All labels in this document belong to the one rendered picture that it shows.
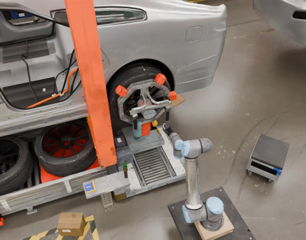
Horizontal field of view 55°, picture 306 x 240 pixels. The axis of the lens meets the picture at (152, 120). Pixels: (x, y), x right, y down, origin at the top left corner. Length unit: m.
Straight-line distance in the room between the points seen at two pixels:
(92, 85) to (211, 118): 2.31
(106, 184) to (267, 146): 1.82
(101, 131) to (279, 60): 3.90
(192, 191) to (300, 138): 2.19
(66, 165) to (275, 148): 2.26
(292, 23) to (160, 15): 2.27
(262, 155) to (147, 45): 1.72
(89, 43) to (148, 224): 1.94
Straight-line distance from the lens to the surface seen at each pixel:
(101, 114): 2.41
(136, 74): 2.89
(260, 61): 5.51
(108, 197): 3.03
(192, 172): 2.36
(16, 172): 3.19
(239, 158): 3.77
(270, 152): 3.49
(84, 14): 1.94
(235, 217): 2.97
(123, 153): 3.17
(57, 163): 3.10
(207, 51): 3.15
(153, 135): 3.56
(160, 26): 2.77
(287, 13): 4.55
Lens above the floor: 2.87
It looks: 45 degrees down
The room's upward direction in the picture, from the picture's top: straight up
